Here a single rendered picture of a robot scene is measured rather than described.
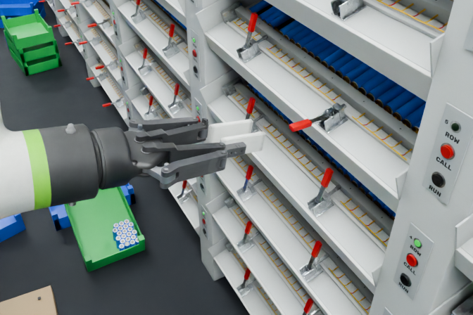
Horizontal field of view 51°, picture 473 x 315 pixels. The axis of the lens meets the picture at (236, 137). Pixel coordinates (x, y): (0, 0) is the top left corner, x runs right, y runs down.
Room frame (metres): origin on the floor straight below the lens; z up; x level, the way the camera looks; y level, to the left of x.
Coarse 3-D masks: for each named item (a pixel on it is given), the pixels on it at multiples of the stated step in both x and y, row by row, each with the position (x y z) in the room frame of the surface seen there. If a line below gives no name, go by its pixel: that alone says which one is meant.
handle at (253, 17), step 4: (252, 16) 0.89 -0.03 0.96; (256, 16) 0.89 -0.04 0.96; (252, 20) 0.89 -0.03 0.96; (256, 20) 0.89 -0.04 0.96; (252, 24) 0.88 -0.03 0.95; (248, 28) 0.89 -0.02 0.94; (252, 28) 0.88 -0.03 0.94; (248, 32) 0.89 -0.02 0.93; (248, 36) 0.88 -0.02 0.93; (248, 40) 0.88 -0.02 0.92; (248, 44) 0.88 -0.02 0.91
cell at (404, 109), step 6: (408, 102) 0.64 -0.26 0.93; (414, 102) 0.63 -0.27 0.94; (420, 102) 0.63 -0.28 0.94; (426, 102) 0.63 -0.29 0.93; (402, 108) 0.62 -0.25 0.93; (408, 108) 0.62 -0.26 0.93; (414, 108) 0.62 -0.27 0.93; (402, 114) 0.62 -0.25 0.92; (408, 114) 0.62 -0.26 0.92; (402, 120) 0.62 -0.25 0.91
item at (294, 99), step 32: (224, 0) 1.04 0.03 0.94; (256, 0) 1.08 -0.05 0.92; (224, 32) 0.99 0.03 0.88; (256, 32) 0.96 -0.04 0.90; (256, 64) 0.85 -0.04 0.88; (288, 64) 0.83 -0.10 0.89; (288, 96) 0.74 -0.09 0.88; (320, 128) 0.65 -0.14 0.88; (352, 128) 0.63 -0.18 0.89; (352, 160) 0.57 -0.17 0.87; (384, 160) 0.56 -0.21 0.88; (384, 192) 0.51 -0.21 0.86
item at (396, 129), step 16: (240, 16) 1.01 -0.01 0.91; (272, 32) 0.90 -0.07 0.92; (288, 48) 0.84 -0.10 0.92; (304, 64) 0.79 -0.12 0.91; (320, 64) 0.77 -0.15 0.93; (320, 80) 0.75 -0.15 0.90; (336, 80) 0.72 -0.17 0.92; (336, 96) 0.69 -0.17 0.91; (352, 96) 0.67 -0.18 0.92; (368, 112) 0.63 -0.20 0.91; (384, 112) 0.62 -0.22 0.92; (384, 128) 0.60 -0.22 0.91; (400, 128) 0.58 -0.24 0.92
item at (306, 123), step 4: (328, 112) 0.64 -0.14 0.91; (320, 116) 0.65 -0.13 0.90; (324, 116) 0.65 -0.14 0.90; (328, 116) 0.65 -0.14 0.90; (304, 120) 0.63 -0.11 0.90; (308, 120) 0.63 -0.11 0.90; (312, 120) 0.63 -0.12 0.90; (316, 120) 0.63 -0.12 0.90; (320, 120) 0.63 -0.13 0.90; (292, 124) 0.62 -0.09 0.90; (296, 124) 0.62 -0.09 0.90; (300, 124) 0.62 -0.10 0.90; (304, 124) 0.62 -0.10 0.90; (308, 124) 0.62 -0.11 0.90; (292, 128) 0.61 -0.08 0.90; (296, 128) 0.61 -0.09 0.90; (300, 128) 0.62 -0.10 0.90; (304, 128) 0.62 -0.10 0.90
